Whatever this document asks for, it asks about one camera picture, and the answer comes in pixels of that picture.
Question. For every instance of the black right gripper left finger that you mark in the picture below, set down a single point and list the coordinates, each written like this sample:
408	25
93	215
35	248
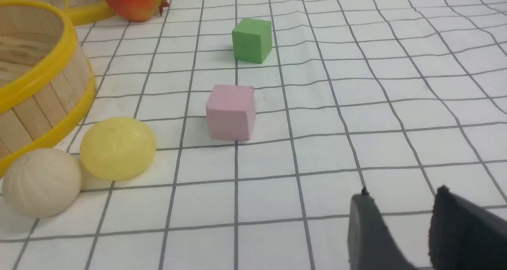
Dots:
370	244

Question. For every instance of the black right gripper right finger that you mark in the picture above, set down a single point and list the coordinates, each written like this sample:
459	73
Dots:
464	236

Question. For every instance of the yellow bun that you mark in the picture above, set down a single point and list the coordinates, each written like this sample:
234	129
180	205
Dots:
118	149

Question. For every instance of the cream white bun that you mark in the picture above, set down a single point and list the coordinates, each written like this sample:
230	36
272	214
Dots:
42	183

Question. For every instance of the bamboo steamer tray yellow rim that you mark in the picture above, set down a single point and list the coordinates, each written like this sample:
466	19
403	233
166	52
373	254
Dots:
47	81

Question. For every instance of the white grid tablecloth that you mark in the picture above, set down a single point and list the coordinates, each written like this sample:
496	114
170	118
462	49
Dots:
398	96

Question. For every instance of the pink foam cube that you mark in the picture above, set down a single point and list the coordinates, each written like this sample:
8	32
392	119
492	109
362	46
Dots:
230	112

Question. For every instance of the green foam cube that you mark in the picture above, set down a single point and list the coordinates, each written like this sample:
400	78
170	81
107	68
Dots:
252	40

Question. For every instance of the red pomegranate fruit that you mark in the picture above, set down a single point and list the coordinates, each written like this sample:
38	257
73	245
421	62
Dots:
137	10

